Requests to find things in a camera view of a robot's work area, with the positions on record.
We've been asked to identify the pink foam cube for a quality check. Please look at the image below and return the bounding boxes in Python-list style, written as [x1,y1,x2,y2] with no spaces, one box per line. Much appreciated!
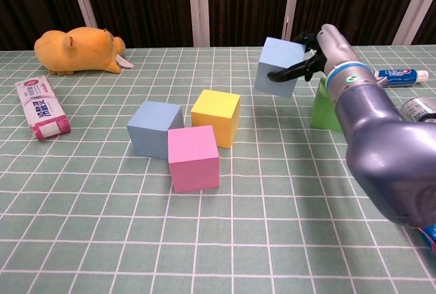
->
[167,125,220,193]

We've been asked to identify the yellow plush animal toy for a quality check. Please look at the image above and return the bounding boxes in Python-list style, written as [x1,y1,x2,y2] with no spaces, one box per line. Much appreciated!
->
[33,27,134,76]

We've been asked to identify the blue white toothpaste tube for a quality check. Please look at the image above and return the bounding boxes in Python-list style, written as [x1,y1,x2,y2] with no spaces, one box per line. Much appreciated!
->
[373,68,429,87]

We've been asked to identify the yellow foam cube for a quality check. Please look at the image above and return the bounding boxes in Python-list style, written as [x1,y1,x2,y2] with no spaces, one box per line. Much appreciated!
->
[190,89,241,148]

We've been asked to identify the white pink toothpaste box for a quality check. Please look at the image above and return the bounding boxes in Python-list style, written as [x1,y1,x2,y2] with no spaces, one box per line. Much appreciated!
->
[14,75,72,142]

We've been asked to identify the blue foam cube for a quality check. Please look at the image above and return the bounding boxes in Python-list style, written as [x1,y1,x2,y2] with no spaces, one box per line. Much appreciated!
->
[126,100,185,160]
[253,36,307,99]

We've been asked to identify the blue snack bag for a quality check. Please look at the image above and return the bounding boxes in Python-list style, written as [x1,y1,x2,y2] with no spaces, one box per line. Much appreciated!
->
[417,224,436,257]

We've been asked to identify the dark brown curtain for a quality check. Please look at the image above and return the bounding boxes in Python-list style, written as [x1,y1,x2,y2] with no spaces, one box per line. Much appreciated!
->
[0,0,436,52]

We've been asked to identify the green foam cube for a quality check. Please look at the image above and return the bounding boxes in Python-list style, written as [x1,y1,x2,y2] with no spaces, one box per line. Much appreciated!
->
[309,76,345,133]

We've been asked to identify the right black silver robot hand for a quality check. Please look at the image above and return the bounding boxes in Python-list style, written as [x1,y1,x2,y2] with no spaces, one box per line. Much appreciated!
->
[267,23,362,84]

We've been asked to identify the green white checked tablecloth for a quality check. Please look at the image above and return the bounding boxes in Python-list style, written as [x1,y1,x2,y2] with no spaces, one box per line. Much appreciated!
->
[0,44,436,294]

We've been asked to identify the blue white drink can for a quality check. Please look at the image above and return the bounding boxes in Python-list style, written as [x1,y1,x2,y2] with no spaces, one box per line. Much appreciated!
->
[400,97,436,123]

